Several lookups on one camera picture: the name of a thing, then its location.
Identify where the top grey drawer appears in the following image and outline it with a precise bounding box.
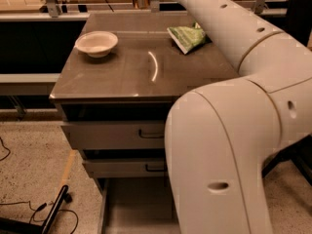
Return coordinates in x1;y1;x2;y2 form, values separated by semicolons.
61;121;165;150

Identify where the grey drawer cabinet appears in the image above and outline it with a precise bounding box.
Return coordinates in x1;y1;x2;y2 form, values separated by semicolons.
48;11;242;234

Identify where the green chip bag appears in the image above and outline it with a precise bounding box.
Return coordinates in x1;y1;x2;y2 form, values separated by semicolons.
167;22;208;55

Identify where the orange soda can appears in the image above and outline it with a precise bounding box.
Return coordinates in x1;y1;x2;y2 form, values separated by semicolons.
132;0;150;9

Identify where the black chair base leg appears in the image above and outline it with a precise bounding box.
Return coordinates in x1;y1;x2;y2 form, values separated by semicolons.
0;185;68;234

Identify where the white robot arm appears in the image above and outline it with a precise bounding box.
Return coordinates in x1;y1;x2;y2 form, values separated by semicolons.
165;0;312;234

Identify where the bottom open drawer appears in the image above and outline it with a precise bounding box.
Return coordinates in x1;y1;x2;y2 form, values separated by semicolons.
97;176;180;234

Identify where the middle grey drawer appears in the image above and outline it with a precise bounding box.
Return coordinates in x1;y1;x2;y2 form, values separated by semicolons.
83;158;167;178

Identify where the grey drawer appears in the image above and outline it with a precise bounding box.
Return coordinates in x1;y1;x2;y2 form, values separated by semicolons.
83;158;167;178
61;121;165;150

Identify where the white bowl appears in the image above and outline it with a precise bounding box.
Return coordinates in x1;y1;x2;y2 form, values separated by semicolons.
75;31;118;58

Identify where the black floor cable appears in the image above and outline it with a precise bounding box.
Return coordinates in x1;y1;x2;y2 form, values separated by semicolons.
0;136;80;234

